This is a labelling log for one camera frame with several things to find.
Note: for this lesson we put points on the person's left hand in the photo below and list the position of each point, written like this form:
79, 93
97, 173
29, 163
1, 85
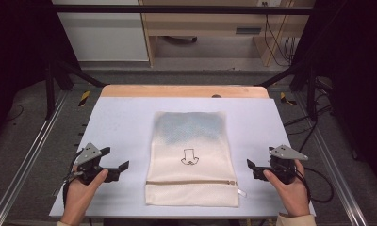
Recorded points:
78, 197

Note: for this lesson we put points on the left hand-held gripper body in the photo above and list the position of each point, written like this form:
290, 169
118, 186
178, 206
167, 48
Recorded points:
88, 157

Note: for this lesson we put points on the white table mat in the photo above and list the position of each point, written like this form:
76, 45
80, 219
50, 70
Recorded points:
120, 125

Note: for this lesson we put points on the light wooden desk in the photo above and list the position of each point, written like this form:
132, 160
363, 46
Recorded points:
208, 23

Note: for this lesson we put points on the white cabinet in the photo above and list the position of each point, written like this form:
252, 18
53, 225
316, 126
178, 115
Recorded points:
105, 34

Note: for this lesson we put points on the black horizontal frame bar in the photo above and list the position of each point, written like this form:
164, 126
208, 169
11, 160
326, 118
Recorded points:
177, 9

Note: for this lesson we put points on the person's right hand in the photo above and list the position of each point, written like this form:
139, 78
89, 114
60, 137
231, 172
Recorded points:
291, 197

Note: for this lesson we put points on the black metal stand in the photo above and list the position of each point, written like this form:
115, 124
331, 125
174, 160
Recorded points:
50, 91
311, 94

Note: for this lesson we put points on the wooden table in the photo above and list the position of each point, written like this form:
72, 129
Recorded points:
177, 91

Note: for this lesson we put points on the yellow black tape strip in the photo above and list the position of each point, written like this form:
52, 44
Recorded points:
85, 98
285, 99

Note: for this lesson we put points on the cream mesh laundry bag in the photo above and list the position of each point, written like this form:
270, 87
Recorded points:
191, 182

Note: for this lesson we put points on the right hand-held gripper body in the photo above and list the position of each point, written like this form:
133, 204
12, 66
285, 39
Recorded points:
284, 166

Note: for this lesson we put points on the aluminium floor rail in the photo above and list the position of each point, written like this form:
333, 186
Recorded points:
23, 163
334, 163

